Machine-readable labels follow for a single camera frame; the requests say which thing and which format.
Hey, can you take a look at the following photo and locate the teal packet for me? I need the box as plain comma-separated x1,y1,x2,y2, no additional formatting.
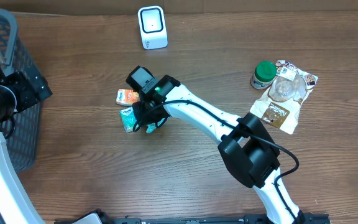
146,117,169,134

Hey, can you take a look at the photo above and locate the teal tissue pack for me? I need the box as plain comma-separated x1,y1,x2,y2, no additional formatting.
120,107,136,133

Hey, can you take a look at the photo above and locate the orange snack packet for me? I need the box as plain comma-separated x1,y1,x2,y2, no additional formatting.
116,89,140,106

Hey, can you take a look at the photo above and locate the green lid jar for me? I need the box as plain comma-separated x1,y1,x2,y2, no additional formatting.
250,61,277,90

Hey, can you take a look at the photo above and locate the brown white snack bag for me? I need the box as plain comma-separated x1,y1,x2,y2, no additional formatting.
250,60,318,134

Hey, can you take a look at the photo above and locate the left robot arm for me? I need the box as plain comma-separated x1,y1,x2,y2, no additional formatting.
0,53,52,223

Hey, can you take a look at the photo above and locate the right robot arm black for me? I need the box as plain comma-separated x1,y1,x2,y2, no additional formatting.
126,66,305,223

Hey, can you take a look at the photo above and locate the white barcode scanner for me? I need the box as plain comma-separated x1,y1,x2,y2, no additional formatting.
137,6,168,50

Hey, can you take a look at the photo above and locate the grey plastic shopping basket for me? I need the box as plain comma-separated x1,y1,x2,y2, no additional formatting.
0,9,42,172

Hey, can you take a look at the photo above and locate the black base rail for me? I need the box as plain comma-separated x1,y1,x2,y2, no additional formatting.
54,213,332,224

